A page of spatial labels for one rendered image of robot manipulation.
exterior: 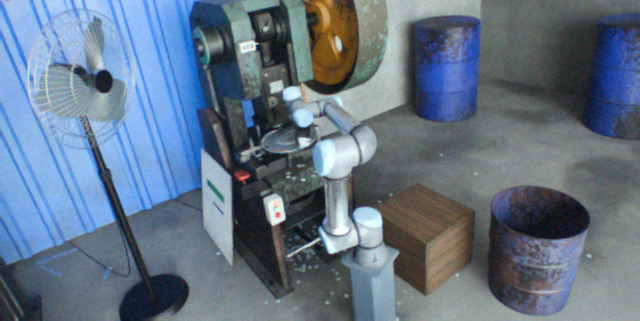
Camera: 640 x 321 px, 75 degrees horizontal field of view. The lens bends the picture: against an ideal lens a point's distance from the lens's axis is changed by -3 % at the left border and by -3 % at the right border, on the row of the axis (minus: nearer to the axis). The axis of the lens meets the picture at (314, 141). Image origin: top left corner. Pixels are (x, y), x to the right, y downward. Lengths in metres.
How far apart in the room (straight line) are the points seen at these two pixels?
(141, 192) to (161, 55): 1.02
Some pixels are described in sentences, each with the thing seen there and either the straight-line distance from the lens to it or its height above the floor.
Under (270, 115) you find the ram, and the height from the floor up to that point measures 0.93.
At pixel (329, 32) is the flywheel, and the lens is 2.30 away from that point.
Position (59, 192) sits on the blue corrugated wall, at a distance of 3.33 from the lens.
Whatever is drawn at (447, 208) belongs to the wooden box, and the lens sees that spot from 2.38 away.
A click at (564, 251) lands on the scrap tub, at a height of 0.40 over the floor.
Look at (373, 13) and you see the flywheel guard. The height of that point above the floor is 1.38.
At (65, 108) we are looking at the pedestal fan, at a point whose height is 1.25.
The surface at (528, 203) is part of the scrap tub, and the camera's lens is 2.44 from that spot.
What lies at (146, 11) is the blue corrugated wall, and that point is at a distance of 3.12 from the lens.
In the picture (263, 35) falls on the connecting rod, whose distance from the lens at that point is 2.08.
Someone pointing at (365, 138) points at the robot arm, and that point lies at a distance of 1.48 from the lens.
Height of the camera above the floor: 1.73
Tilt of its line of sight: 26 degrees down
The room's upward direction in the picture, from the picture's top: 8 degrees counter-clockwise
